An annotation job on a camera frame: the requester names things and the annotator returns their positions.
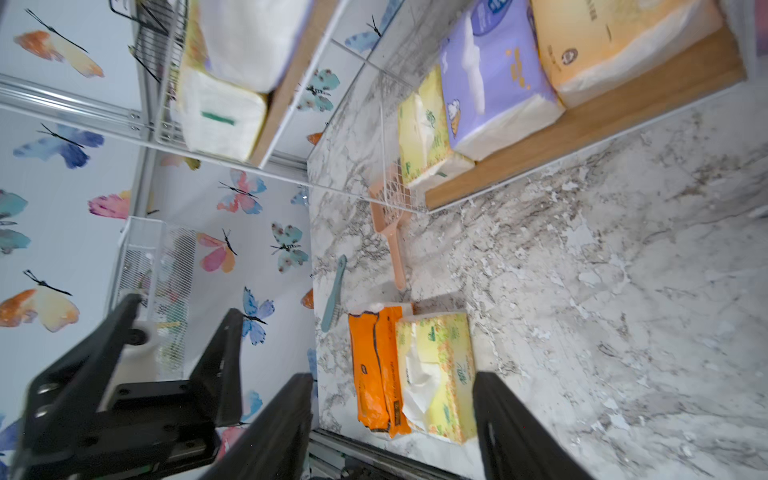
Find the yellow tissue pack bottom shelf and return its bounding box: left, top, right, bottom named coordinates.
left=531, top=0, right=723, bottom=109

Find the green tissue pack with tissue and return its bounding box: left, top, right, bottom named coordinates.
left=395, top=312, right=477, bottom=445

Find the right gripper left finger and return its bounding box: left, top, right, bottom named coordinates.
left=203, top=373, right=313, bottom=480

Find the green tissue pack bottom shelf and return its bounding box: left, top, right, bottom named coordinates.
left=398, top=65, right=475, bottom=191

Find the green tissue pack shelf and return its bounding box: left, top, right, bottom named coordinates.
left=173, top=0, right=269, bottom=163
left=398, top=65, right=475, bottom=191

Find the white wire three-tier shelf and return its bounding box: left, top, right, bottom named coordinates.
left=109, top=1, right=767, bottom=212

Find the purple tissue pack bottom shelf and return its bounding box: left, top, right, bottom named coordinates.
left=440, top=0, right=565, bottom=161

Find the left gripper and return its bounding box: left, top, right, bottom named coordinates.
left=9, top=294, right=244, bottom=479

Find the purple tissue pack shelf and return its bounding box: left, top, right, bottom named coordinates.
left=198, top=0, right=313, bottom=93
left=440, top=0, right=565, bottom=161

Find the teal plastic spatula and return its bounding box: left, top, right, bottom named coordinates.
left=321, top=255, right=347, bottom=333

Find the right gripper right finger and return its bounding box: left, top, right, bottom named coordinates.
left=472, top=371, right=592, bottom=480

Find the orange tissue pack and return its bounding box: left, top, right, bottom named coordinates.
left=348, top=303, right=413, bottom=439

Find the white mesh wall basket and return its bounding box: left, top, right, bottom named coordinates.
left=108, top=216, right=196, bottom=380

